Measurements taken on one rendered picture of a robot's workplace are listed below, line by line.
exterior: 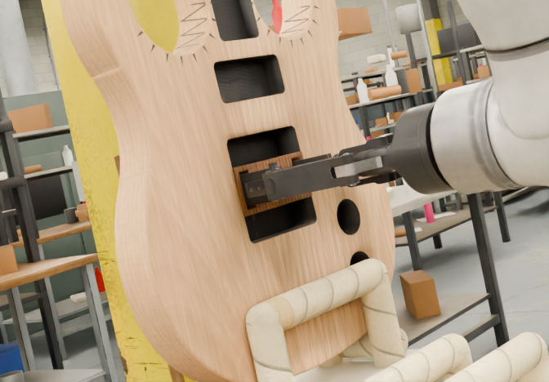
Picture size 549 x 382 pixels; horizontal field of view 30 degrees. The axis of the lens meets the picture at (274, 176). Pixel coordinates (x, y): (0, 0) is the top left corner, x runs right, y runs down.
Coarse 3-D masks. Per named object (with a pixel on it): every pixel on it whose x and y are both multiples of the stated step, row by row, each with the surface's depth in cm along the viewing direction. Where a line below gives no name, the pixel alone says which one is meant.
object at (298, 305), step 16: (336, 272) 100; (352, 272) 100; (368, 272) 101; (384, 272) 103; (304, 288) 95; (320, 288) 96; (336, 288) 97; (352, 288) 99; (368, 288) 101; (256, 304) 91; (272, 304) 91; (288, 304) 92; (304, 304) 93; (320, 304) 95; (336, 304) 97; (256, 320) 90; (272, 320) 90; (288, 320) 92; (304, 320) 94
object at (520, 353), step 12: (516, 336) 93; (528, 336) 92; (540, 336) 93; (504, 348) 90; (516, 348) 90; (528, 348) 91; (540, 348) 92; (480, 360) 87; (492, 360) 87; (504, 360) 88; (516, 360) 89; (528, 360) 90; (540, 360) 92; (468, 372) 85; (480, 372) 85; (492, 372) 86; (504, 372) 87; (516, 372) 88
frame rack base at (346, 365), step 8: (408, 352) 107; (344, 360) 110; (320, 368) 108; (328, 368) 108; (336, 368) 107; (344, 368) 106; (352, 368) 106; (360, 368) 105; (368, 368) 104; (376, 368) 104; (296, 376) 107; (304, 376) 106; (312, 376) 106; (320, 376) 105; (328, 376) 104; (336, 376) 104; (344, 376) 103; (352, 376) 102; (360, 376) 102; (368, 376) 101
